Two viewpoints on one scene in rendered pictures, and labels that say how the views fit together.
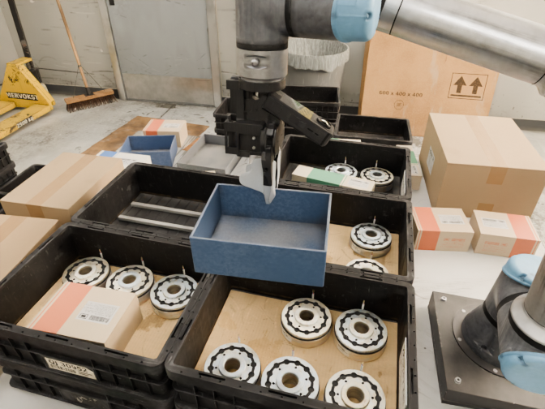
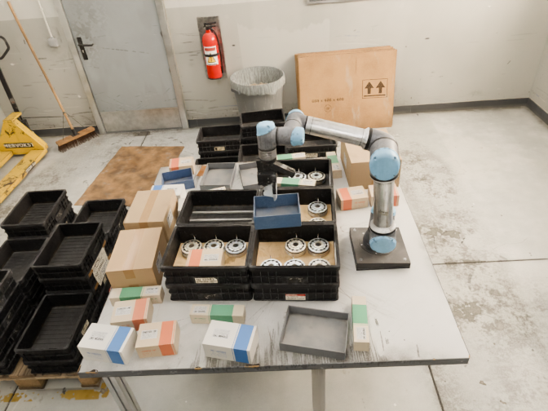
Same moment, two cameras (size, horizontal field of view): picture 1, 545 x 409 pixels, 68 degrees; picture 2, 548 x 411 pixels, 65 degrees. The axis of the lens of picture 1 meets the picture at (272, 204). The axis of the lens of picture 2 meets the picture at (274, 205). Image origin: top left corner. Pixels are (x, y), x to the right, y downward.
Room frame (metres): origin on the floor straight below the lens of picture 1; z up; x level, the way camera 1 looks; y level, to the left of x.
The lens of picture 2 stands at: (-0.95, 0.23, 2.25)
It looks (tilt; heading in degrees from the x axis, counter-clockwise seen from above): 37 degrees down; 352
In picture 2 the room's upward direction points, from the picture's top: 5 degrees counter-clockwise
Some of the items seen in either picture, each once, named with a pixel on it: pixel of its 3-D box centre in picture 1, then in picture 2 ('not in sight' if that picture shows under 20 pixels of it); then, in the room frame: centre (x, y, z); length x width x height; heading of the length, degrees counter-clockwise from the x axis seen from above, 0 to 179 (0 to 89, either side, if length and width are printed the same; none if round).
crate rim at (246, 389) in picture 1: (300, 325); (294, 245); (0.48, -0.05, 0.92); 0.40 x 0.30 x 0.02; 75
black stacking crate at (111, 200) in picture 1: (174, 217); (221, 215); (0.87, 0.26, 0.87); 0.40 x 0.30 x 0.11; 75
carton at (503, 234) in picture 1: (501, 234); (382, 195); (0.96, -0.69, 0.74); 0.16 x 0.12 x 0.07; 78
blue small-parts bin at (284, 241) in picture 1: (265, 230); (276, 210); (0.51, 0.01, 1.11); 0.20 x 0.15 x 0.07; 81
